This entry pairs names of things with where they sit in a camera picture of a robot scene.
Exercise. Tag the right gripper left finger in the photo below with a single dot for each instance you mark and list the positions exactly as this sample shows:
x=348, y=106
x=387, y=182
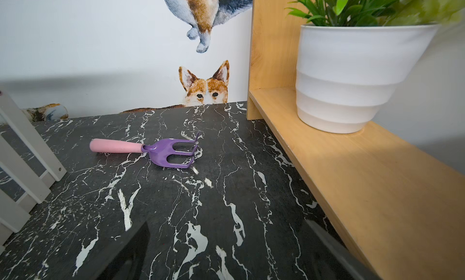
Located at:
x=123, y=259

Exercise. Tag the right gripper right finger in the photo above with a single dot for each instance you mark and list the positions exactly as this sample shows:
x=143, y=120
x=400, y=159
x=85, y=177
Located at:
x=324, y=258

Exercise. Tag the white wooden shelf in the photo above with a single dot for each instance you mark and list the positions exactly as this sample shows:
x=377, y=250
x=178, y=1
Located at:
x=15, y=213

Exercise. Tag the wooden corner shelf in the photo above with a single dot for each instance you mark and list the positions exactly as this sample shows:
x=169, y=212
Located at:
x=398, y=210

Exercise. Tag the purple pink toy rake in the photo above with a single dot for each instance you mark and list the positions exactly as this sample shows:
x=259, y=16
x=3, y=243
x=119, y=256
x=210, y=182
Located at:
x=158, y=152

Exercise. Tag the potted plant white pot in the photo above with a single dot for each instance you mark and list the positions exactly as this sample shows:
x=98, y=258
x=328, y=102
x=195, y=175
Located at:
x=353, y=54

